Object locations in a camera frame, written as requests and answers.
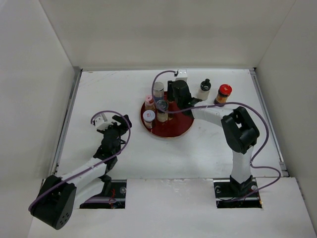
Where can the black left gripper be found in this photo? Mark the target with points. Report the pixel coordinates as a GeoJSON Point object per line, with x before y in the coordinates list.
{"type": "Point", "coordinates": [122, 129]}

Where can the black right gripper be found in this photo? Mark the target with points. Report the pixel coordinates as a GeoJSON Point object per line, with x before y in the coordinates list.
{"type": "Point", "coordinates": [170, 89]}

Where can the blue label silver lid jar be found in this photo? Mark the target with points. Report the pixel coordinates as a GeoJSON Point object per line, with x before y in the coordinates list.
{"type": "Point", "coordinates": [158, 91]}

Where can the white lid red label jar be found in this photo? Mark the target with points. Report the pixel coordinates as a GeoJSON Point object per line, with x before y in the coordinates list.
{"type": "Point", "coordinates": [149, 117]}

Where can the pink lid spice shaker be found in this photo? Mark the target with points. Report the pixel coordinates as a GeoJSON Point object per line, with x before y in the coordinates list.
{"type": "Point", "coordinates": [149, 103]}

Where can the grey lid white powder jar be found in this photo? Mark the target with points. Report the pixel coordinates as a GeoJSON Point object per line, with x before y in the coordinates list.
{"type": "Point", "coordinates": [162, 107]}

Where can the black cap white powder bottle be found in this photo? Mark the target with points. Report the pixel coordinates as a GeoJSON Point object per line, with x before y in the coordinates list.
{"type": "Point", "coordinates": [204, 90]}

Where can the small black cap pepper bottle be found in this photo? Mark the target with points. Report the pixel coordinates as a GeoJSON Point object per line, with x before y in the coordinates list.
{"type": "Point", "coordinates": [170, 109]}

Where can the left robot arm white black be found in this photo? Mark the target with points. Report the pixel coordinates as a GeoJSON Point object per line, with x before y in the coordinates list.
{"type": "Point", "coordinates": [58, 196]}

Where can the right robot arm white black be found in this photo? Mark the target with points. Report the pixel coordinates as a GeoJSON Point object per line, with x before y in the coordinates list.
{"type": "Point", "coordinates": [239, 129]}

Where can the red round tray gold emblem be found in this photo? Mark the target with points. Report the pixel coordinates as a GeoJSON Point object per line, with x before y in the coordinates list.
{"type": "Point", "coordinates": [176, 127]}

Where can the red lid dark sauce jar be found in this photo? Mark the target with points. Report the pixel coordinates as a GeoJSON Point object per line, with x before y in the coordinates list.
{"type": "Point", "coordinates": [224, 92]}

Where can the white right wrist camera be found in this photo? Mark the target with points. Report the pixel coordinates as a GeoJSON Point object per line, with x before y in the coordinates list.
{"type": "Point", "coordinates": [181, 74]}

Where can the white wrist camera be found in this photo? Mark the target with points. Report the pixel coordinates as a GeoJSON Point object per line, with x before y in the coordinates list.
{"type": "Point", "coordinates": [100, 123]}
{"type": "Point", "coordinates": [181, 74]}

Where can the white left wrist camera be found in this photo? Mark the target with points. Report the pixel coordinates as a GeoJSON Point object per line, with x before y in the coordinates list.
{"type": "Point", "coordinates": [100, 123]}

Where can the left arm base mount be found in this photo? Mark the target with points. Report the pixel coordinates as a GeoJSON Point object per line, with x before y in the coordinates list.
{"type": "Point", "coordinates": [112, 196]}

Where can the aluminium table edge rail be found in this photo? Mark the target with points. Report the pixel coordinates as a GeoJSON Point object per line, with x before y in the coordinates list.
{"type": "Point", "coordinates": [62, 136]}

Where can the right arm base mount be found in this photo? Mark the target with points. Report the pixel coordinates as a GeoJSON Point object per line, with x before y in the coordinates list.
{"type": "Point", "coordinates": [226, 197]}

